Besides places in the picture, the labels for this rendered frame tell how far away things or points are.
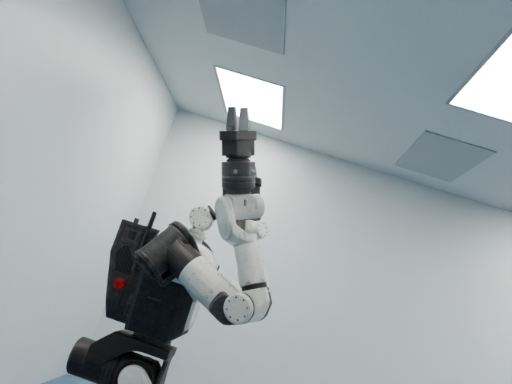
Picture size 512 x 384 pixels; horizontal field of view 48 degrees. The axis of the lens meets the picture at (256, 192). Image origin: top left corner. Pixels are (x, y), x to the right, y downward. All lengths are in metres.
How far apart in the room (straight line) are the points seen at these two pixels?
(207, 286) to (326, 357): 4.58
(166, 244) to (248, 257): 0.23
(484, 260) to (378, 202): 1.23
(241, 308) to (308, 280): 4.56
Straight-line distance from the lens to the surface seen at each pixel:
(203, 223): 1.74
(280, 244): 5.97
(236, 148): 1.44
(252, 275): 1.43
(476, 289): 6.29
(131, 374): 1.74
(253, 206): 1.48
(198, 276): 1.48
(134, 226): 1.73
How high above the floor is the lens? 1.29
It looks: 9 degrees up
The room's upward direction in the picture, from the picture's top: 19 degrees clockwise
